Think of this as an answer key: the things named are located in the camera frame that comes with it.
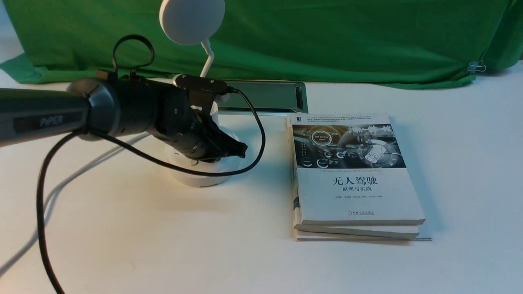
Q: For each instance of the bottom book under stack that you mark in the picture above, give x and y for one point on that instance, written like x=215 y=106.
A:
x=402 y=233

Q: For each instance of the white desk lamp with sockets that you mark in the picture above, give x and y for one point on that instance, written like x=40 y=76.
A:
x=189 y=22

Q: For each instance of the metal binder clip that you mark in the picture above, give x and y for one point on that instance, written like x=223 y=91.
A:
x=476 y=67

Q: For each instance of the green backdrop cloth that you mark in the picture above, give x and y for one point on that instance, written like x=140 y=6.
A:
x=405 y=44

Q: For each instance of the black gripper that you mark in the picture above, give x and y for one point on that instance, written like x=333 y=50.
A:
x=191 y=132

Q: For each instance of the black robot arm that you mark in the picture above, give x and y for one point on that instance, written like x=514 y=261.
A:
x=107 y=104

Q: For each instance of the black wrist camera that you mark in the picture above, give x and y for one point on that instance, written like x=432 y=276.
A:
x=202 y=92

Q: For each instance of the top self-driving book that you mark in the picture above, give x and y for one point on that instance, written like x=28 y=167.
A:
x=349 y=170

